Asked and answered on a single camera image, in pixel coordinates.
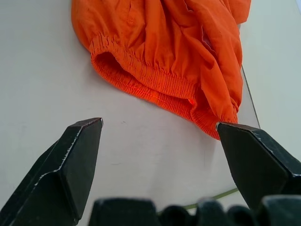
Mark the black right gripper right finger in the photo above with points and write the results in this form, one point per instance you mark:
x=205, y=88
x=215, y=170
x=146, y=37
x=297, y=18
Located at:
x=261, y=164

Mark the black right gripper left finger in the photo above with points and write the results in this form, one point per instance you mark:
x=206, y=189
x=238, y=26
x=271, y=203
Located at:
x=58, y=179

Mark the orange cloth garment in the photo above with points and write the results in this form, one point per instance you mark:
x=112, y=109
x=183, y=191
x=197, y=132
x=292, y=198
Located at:
x=164, y=47

